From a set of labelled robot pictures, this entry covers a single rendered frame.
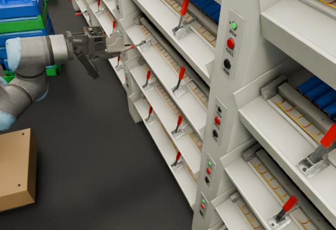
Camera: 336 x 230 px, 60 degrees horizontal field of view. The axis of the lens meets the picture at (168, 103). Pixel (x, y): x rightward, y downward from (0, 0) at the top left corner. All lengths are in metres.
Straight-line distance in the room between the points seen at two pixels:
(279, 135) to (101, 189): 0.94
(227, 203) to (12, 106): 0.67
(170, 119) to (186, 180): 0.24
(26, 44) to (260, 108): 0.67
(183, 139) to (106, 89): 0.86
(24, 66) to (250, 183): 0.69
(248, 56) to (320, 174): 0.21
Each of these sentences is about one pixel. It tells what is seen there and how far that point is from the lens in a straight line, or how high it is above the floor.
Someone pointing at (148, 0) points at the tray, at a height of 0.74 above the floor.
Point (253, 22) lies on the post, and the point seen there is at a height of 0.91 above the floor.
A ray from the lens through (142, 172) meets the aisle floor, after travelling 1.35.
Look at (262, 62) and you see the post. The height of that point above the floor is 0.83.
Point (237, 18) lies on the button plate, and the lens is 0.50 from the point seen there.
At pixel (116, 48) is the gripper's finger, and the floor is 0.59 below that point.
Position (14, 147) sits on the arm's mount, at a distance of 1.38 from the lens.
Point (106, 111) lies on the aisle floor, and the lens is 1.61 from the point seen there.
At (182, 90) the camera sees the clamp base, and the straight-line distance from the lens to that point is 0.85.
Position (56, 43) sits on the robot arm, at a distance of 0.93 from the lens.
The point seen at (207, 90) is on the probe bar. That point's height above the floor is 0.59.
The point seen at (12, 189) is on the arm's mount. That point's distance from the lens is 1.26.
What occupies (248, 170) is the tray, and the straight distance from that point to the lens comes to 0.71.
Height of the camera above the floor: 1.12
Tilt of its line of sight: 44 degrees down
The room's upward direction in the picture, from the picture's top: straight up
